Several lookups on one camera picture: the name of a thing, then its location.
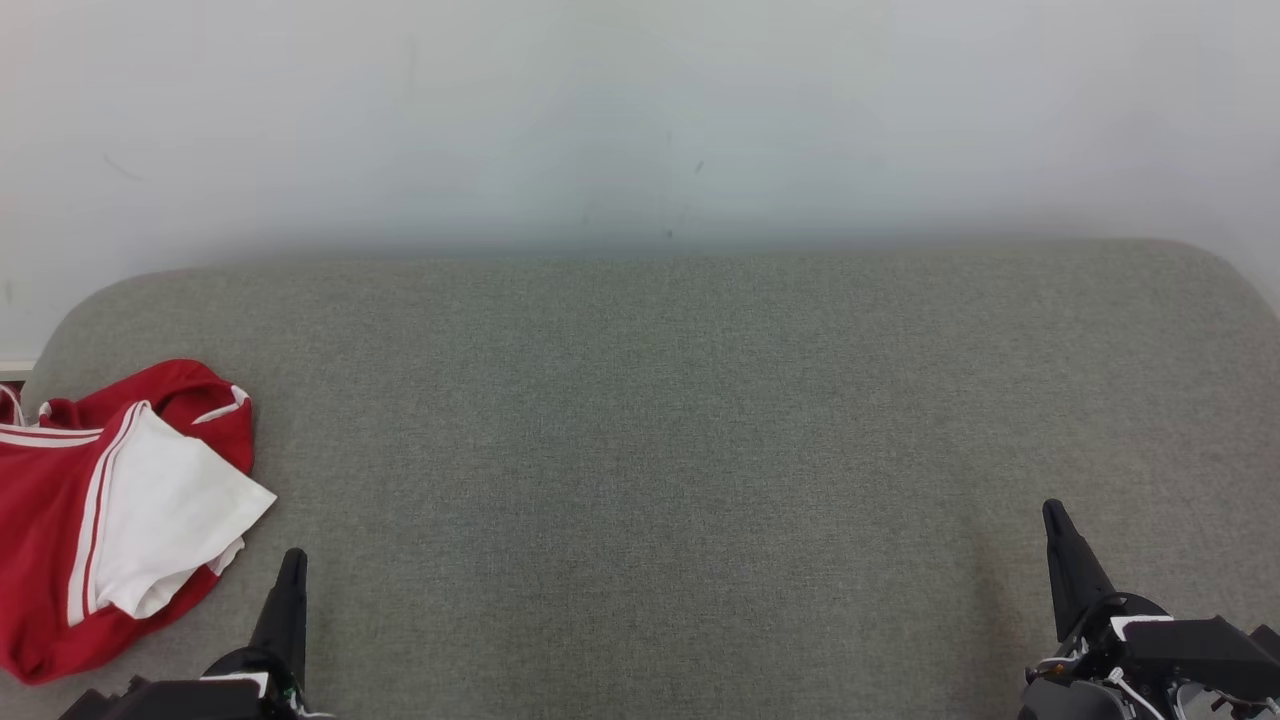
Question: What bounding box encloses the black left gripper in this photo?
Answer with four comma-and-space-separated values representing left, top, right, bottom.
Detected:
60, 548, 308, 720

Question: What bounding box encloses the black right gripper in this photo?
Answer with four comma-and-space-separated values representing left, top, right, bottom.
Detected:
1020, 498, 1280, 720

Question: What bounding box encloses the red jersey with white sleeves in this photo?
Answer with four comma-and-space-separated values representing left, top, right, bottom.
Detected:
0, 400, 278, 686

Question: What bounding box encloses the grey fabric sofa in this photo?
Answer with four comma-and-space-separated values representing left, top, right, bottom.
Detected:
0, 238, 1280, 720

